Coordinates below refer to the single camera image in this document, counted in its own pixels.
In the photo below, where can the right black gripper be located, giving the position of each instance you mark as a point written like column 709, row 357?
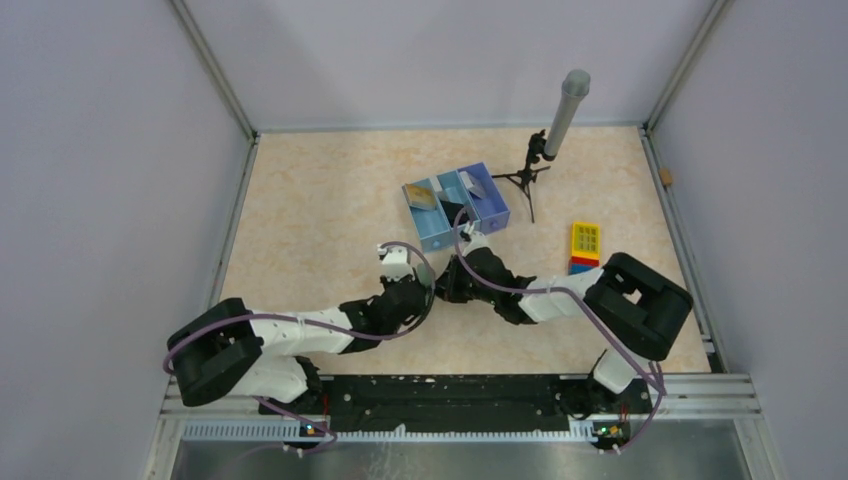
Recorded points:
column 446, row 288

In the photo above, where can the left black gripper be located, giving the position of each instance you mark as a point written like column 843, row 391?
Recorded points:
column 421, row 310

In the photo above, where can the green leather card holder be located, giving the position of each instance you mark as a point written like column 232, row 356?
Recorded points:
column 427, row 278

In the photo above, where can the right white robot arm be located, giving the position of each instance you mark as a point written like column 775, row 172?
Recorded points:
column 637, row 309

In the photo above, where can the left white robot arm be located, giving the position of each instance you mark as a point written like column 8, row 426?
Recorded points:
column 233, row 350

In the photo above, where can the light blue card tray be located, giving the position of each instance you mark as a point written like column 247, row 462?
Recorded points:
column 431, row 226

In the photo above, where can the middle blue card tray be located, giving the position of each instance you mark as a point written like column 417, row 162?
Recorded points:
column 455, row 199

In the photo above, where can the purple card tray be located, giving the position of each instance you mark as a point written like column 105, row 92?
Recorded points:
column 493, row 211

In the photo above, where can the coloured toy brick block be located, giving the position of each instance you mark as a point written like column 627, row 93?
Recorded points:
column 584, row 243

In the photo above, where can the grey cylinder on tripod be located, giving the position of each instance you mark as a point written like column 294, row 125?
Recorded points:
column 574, row 88

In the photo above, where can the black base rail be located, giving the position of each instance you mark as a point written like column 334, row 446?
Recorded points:
column 466, row 403

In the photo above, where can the small brown wall piece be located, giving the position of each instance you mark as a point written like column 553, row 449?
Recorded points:
column 665, row 177

